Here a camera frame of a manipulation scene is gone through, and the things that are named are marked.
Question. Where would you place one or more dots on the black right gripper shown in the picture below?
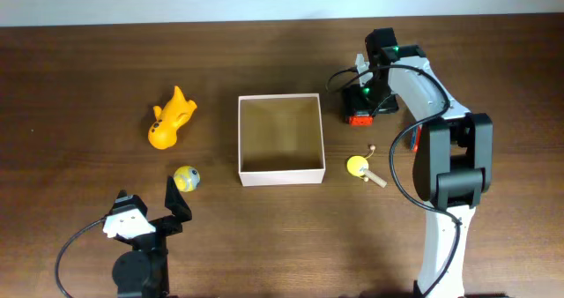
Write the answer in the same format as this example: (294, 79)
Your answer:
(352, 101)

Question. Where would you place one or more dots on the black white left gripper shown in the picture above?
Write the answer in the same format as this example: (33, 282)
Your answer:
(173, 223)

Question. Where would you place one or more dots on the red toy car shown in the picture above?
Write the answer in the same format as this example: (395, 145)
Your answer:
(360, 120)

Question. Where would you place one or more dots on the yellow wooden rattle drum toy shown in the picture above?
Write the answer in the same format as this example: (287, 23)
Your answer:
(358, 166)

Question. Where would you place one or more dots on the red toy fire truck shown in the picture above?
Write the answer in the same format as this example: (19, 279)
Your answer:
(416, 134)

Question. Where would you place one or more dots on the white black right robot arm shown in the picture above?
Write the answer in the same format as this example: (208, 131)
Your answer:
(442, 162)

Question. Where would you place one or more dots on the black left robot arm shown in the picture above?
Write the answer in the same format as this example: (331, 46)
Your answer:
(143, 271)

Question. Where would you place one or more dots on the yellow grey toy ball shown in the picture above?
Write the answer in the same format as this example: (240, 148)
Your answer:
(186, 178)

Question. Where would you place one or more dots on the orange toy fish figure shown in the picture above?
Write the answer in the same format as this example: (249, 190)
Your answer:
(169, 119)

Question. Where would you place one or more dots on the white open cardboard box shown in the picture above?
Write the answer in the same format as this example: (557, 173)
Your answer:
(280, 139)

